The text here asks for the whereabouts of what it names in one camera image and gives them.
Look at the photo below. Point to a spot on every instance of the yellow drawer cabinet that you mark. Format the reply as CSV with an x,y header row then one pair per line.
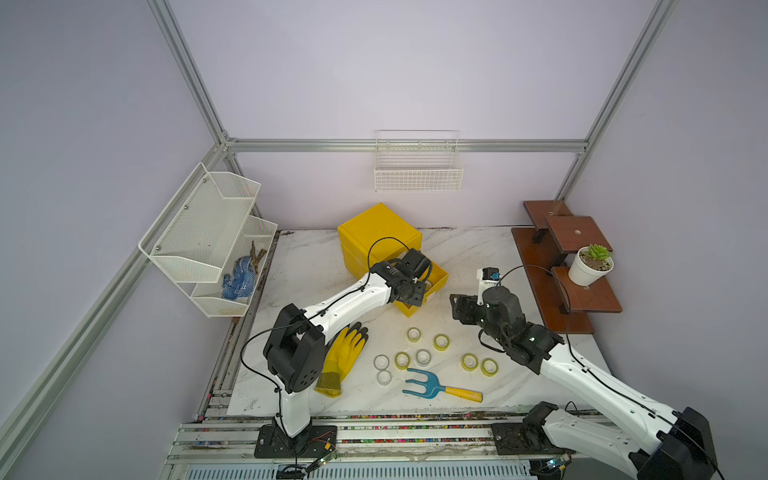
x,y
375,235

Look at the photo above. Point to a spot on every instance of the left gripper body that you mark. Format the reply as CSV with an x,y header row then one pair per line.
x,y
411,284

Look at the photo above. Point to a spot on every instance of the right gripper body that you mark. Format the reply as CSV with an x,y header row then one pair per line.
x,y
492,328

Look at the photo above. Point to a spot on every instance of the blue item in rack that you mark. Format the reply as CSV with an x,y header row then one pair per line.
x,y
241,283

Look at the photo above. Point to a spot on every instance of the white wire wall basket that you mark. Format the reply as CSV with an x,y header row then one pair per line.
x,y
417,171

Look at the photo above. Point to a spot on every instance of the aluminium frame rail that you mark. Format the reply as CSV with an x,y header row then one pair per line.
x,y
373,145

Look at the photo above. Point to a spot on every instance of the white mesh two-tier rack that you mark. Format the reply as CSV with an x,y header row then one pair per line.
x,y
210,223

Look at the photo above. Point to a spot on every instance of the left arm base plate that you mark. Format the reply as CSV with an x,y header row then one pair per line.
x,y
312,442

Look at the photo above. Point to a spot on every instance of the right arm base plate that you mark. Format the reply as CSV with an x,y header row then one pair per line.
x,y
523,439

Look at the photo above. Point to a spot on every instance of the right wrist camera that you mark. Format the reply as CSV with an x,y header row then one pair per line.
x,y
487,277

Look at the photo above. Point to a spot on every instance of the yellow tape roll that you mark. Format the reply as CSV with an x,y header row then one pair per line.
x,y
441,342
469,362
413,335
489,367
402,360

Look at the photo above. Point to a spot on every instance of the clear tape roll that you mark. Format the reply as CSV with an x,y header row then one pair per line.
x,y
423,357
381,362
384,378

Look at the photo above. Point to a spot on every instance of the blue garden fork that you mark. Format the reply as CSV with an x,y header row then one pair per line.
x,y
431,388

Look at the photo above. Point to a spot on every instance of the white potted succulent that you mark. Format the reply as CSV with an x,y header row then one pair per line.
x,y
591,263

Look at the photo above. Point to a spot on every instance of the yellow black work glove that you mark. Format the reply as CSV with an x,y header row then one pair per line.
x,y
340,359

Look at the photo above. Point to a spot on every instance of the brown wooden step shelf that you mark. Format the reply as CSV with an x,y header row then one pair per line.
x,y
547,249

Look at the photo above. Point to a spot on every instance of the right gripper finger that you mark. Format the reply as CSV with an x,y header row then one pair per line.
x,y
462,300
465,313

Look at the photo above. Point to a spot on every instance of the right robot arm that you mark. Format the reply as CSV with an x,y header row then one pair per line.
x,y
646,440

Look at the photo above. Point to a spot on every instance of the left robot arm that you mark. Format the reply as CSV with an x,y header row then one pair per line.
x,y
298,343

